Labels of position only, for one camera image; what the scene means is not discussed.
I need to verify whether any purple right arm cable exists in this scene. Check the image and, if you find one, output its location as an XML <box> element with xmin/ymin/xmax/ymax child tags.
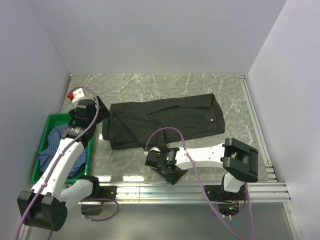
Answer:
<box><xmin>144</xmin><ymin>126</ymin><xmax>256</xmax><ymax>240</ymax></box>

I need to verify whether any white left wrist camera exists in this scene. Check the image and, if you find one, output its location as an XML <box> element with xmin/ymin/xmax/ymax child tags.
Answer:
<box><xmin>67</xmin><ymin>88</ymin><xmax>87</xmax><ymax>105</ymax></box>

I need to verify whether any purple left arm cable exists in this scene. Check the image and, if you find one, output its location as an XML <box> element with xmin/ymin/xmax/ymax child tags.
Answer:
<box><xmin>13</xmin><ymin>86</ymin><xmax>120</xmax><ymax>240</ymax></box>

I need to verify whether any aluminium rail frame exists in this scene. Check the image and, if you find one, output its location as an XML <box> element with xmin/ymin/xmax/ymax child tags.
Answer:
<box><xmin>27</xmin><ymin>74</ymin><xmax>292</xmax><ymax>240</ymax></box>

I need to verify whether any blue checked shirt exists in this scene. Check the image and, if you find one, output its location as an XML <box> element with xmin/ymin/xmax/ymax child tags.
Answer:
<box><xmin>38</xmin><ymin>124</ymin><xmax>88</xmax><ymax>179</ymax></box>

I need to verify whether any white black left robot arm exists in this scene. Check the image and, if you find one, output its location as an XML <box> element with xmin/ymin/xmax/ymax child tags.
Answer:
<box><xmin>17</xmin><ymin>96</ymin><xmax>111</xmax><ymax>231</ymax></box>

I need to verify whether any green plastic tray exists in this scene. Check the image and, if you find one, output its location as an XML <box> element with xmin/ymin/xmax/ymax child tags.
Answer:
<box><xmin>31</xmin><ymin>113</ymin><xmax>93</xmax><ymax>184</ymax></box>

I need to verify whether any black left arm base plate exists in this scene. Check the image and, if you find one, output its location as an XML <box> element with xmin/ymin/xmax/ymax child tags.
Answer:
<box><xmin>97</xmin><ymin>185</ymin><xmax>118</xmax><ymax>200</ymax></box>

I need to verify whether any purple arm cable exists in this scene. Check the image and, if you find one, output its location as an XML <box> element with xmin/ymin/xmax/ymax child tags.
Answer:
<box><xmin>13</xmin><ymin>86</ymin><xmax>120</xmax><ymax>240</ymax></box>
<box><xmin>144</xmin><ymin>126</ymin><xmax>256</xmax><ymax>240</ymax></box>

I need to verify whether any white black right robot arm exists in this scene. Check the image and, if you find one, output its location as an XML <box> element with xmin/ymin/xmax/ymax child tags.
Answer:
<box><xmin>145</xmin><ymin>138</ymin><xmax>259</xmax><ymax>200</ymax></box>

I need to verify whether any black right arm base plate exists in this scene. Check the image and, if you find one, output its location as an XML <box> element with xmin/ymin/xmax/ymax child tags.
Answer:
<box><xmin>204</xmin><ymin>184</ymin><xmax>246</xmax><ymax>203</ymax></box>

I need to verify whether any black pinstriped long sleeve shirt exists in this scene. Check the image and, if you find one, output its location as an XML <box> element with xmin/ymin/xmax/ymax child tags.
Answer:
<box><xmin>101</xmin><ymin>93</ymin><xmax>226</xmax><ymax>186</ymax></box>

